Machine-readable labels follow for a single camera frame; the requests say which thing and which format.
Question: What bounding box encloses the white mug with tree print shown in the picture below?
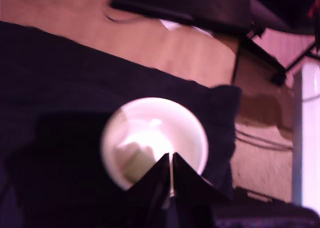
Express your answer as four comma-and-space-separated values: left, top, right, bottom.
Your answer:
99, 96, 210, 192

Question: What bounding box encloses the dark blue cloth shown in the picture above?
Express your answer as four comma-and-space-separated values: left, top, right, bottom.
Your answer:
0, 20, 320, 228

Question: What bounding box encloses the black metal stand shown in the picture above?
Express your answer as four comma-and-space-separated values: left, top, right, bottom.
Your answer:
231, 34, 320, 85

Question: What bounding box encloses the black coiled cable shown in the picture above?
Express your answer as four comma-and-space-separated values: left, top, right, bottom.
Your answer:
234, 127, 294, 152

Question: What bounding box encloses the black cable on table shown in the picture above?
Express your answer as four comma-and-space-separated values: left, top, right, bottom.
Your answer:
104, 7, 141, 23

